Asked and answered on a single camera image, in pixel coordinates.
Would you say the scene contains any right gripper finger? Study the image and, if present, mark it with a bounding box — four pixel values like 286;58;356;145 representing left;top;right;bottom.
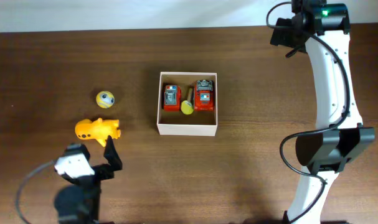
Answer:
270;18;309;49
285;45;307;58

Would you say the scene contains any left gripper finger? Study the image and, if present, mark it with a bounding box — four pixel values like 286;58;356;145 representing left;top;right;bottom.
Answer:
62;144;90;162
103;136;123;171

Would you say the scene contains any orange toy dog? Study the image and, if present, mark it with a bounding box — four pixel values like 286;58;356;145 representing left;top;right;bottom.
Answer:
75;118;121;147

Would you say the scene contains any red toy police car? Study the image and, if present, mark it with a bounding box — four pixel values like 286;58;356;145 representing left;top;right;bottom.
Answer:
163;85;181;111

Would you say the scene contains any yellow wooden rattle drum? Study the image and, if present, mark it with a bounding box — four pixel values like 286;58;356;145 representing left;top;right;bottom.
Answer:
181;88;194;115

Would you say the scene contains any red toy fire truck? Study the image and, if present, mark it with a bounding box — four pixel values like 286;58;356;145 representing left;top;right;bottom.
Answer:
194;80;215;111

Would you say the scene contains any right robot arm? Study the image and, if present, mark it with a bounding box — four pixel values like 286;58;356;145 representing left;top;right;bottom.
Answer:
268;0;375;223

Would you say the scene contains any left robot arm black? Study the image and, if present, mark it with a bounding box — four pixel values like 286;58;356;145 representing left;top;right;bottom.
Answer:
54;136;123;224

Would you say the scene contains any yellow face ball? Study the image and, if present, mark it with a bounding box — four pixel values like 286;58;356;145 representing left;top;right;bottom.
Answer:
96;91;115;109

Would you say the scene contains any white cardboard box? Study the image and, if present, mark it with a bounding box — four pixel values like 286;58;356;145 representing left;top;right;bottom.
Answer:
156;72;218;136

